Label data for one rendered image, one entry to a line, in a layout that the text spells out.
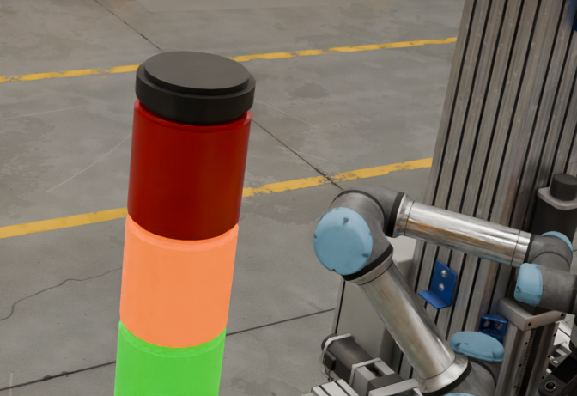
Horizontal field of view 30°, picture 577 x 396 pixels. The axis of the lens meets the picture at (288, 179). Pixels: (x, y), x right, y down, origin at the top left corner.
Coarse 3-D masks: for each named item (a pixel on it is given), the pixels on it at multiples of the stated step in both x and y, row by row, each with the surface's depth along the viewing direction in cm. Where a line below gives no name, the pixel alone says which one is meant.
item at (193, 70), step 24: (144, 72) 44; (168, 72) 44; (192, 72) 44; (216, 72) 45; (240, 72) 45; (144, 96) 44; (168, 96) 43; (192, 96) 43; (216, 96) 43; (240, 96) 44; (192, 120) 44; (216, 120) 44
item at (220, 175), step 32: (160, 128) 44; (192, 128) 44; (224, 128) 44; (160, 160) 44; (192, 160) 44; (224, 160) 45; (128, 192) 47; (160, 192) 45; (192, 192) 45; (224, 192) 45; (160, 224) 45; (192, 224) 45; (224, 224) 46
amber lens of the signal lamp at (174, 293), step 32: (128, 224) 47; (128, 256) 47; (160, 256) 46; (192, 256) 46; (224, 256) 47; (128, 288) 48; (160, 288) 47; (192, 288) 47; (224, 288) 48; (128, 320) 48; (160, 320) 47; (192, 320) 48; (224, 320) 49
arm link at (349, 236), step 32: (352, 192) 214; (320, 224) 206; (352, 224) 203; (384, 224) 215; (320, 256) 207; (352, 256) 205; (384, 256) 207; (384, 288) 209; (384, 320) 212; (416, 320) 210; (416, 352) 212; (448, 352) 213; (448, 384) 211; (480, 384) 214
